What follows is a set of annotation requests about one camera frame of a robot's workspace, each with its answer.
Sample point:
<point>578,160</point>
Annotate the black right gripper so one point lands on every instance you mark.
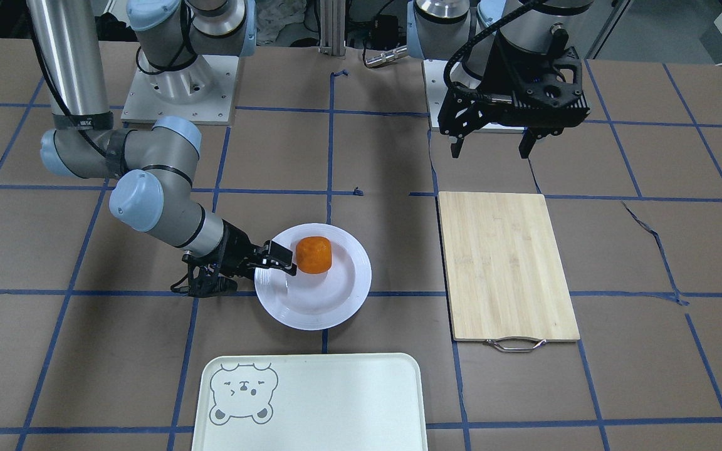
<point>234,248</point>

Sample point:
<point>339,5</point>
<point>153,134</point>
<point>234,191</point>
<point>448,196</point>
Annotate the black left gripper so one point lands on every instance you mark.
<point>504,70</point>

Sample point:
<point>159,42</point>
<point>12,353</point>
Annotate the orange fruit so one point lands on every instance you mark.
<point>314,255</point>

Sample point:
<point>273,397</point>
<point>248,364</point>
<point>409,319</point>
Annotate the white round plate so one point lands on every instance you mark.
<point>317,301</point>

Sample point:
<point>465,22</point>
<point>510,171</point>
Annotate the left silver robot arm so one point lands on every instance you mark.
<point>461,33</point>

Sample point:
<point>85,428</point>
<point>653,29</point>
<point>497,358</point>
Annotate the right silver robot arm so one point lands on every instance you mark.
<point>154,169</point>

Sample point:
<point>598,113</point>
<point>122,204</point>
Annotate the cream bear tray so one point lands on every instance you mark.
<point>361,401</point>

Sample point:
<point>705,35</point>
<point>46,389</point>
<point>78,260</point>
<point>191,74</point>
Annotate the wooden cutting board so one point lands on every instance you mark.
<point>505,279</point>

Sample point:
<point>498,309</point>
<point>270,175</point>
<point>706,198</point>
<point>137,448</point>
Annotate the aluminium frame post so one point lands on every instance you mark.
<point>332,28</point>

